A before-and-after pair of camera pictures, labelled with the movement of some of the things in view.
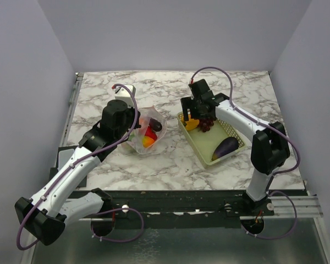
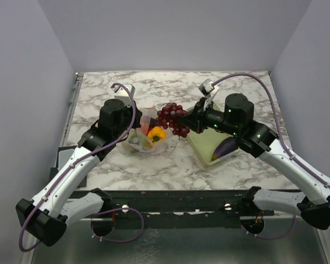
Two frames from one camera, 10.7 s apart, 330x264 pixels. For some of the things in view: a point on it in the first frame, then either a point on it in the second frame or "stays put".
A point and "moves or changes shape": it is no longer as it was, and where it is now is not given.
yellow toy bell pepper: (191, 123) moves or changes shape
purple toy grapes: (205, 124) moves or changes shape
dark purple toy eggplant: (225, 147) stays put
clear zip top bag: (149, 136) stays put
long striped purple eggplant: (155, 125) stays put
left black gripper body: (131, 115) stays put
